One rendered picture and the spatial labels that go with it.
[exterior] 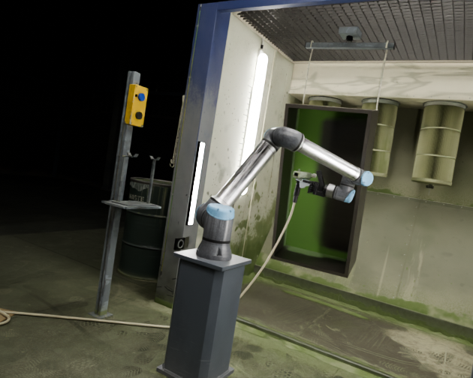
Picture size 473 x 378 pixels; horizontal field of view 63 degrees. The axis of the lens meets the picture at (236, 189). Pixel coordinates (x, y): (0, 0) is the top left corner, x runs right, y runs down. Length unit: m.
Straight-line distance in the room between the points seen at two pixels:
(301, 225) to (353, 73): 1.59
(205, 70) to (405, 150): 2.23
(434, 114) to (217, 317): 2.69
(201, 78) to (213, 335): 1.80
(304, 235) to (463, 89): 1.81
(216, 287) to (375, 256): 2.23
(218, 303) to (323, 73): 2.78
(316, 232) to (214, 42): 1.70
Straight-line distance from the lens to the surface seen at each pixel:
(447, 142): 3.86
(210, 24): 3.09
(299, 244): 3.40
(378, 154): 3.92
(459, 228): 4.09
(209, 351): 2.10
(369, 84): 3.99
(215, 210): 2.00
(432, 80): 3.91
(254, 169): 2.24
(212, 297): 1.99
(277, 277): 4.02
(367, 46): 3.22
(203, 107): 2.93
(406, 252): 3.94
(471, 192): 4.20
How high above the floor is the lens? 1.12
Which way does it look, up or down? 3 degrees down
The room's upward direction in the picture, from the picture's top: 9 degrees clockwise
